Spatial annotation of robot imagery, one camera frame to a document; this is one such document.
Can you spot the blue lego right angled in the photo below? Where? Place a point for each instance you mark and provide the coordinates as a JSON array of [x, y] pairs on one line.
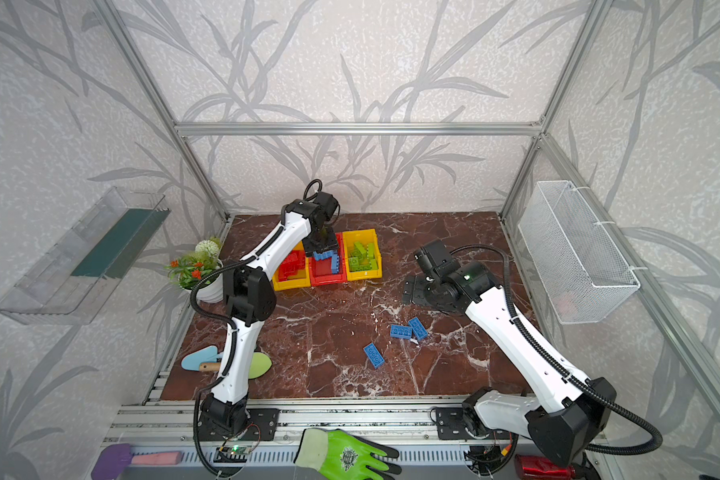
[[417, 328]]

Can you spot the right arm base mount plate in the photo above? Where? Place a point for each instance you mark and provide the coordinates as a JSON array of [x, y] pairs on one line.
[[450, 424]]

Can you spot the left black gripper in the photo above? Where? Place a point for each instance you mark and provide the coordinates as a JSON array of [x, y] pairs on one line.
[[321, 243]]

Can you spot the green garden trowel wooden handle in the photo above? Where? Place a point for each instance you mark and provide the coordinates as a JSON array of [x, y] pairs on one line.
[[260, 365]]

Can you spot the potted flower plant white pot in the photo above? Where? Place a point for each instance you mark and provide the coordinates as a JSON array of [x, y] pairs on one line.
[[189, 270]]

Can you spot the yellow bin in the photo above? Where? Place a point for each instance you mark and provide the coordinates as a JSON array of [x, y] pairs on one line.
[[302, 280], [365, 237]]

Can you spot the blue lego top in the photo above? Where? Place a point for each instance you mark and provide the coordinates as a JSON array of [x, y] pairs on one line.
[[324, 255]]

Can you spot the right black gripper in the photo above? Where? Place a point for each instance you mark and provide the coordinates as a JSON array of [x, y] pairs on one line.
[[413, 291]]

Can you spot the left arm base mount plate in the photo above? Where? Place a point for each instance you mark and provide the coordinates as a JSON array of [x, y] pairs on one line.
[[257, 424]]

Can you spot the light blue garden scoop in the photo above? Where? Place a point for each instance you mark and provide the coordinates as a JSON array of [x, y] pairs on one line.
[[207, 359]]

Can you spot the clear acrylic wall shelf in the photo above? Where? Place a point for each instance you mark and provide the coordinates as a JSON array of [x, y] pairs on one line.
[[70, 284]]

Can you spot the green work glove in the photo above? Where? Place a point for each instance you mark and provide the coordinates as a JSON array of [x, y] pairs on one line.
[[336, 455]]

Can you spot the white wire mesh basket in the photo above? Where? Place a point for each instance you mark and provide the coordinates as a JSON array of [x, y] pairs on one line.
[[583, 272]]

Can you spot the red metallic object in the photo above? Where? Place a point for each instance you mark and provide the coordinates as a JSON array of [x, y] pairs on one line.
[[539, 468]]

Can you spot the small green circuit board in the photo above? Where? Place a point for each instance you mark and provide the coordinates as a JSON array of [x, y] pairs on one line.
[[232, 454]]

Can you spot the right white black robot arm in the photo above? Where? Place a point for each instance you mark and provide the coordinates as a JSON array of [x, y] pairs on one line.
[[568, 409]]

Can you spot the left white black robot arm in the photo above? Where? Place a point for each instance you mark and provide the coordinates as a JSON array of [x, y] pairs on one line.
[[250, 299]]

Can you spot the red bin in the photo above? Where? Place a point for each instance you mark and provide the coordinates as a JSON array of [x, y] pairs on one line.
[[320, 271]]

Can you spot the purple brush pink handle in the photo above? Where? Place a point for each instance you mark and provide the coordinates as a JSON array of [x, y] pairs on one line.
[[114, 459]]

